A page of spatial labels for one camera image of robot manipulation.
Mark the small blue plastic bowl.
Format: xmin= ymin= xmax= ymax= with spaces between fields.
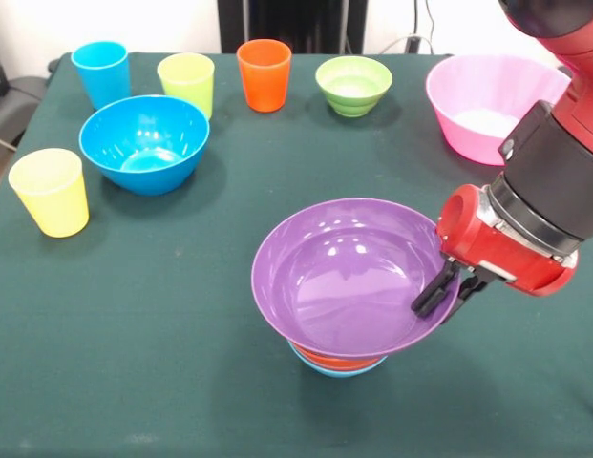
xmin=287 ymin=341 xmax=389 ymax=380

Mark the orange plastic cup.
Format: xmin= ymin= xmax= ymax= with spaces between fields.
xmin=236 ymin=38 xmax=293 ymax=114

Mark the lime green plastic cup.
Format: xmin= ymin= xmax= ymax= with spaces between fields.
xmin=156 ymin=52 xmax=216 ymax=121

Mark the blue plastic cup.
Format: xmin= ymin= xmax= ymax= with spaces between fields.
xmin=70 ymin=40 xmax=133 ymax=111

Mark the orange plastic bowl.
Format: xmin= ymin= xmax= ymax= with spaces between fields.
xmin=292 ymin=343 xmax=381 ymax=372

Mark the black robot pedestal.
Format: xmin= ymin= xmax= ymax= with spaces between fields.
xmin=219 ymin=0 xmax=369 ymax=54

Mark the yellow plastic cup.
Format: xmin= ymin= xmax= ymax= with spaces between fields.
xmin=8 ymin=147 xmax=91 ymax=239

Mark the small green plastic bowl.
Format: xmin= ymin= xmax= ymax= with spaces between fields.
xmin=314 ymin=55 xmax=393 ymax=117

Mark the black chair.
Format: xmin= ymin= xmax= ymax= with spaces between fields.
xmin=0 ymin=32 xmax=56 ymax=149

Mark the large pink plastic bowl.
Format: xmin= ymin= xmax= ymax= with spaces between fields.
xmin=425 ymin=52 xmax=572 ymax=167

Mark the large blue plastic bowl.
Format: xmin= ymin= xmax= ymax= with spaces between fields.
xmin=78 ymin=94 xmax=211 ymax=197

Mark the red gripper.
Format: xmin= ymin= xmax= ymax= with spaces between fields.
xmin=410 ymin=183 xmax=580 ymax=325

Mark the dark green tablecloth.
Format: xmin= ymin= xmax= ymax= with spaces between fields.
xmin=0 ymin=51 xmax=593 ymax=458

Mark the purple plastic bowl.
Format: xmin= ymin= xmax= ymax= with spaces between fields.
xmin=250 ymin=198 xmax=461 ymax=359

